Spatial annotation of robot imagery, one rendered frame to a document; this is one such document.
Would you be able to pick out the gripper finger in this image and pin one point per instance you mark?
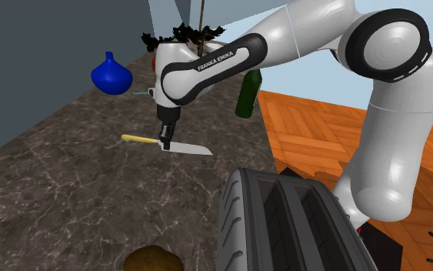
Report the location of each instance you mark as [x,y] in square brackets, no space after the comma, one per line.
[165,144]
[171,130]

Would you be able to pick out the dark green bottle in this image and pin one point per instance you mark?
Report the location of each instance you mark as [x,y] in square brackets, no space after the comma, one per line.
[247,98]

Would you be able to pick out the brown potato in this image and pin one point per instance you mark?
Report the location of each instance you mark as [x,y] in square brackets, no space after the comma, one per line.
[153,259]

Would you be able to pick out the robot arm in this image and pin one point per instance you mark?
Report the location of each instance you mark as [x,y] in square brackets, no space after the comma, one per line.
[396,124]

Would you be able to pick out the teal pen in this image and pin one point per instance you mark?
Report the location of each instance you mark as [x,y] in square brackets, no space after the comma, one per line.
[140,93]

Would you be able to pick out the grey toaster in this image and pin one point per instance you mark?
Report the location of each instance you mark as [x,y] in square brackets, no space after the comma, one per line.
[287,225]

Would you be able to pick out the red round object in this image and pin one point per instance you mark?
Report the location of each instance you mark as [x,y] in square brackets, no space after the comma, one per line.
[153,63]

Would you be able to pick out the dark leaved potted plant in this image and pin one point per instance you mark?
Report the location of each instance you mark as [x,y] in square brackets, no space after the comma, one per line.
[186,34]

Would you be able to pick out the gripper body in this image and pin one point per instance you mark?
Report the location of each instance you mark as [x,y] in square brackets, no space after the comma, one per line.
[169,114]

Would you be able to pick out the blue round vase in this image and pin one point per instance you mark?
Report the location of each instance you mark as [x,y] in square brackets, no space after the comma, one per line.
[111,77]

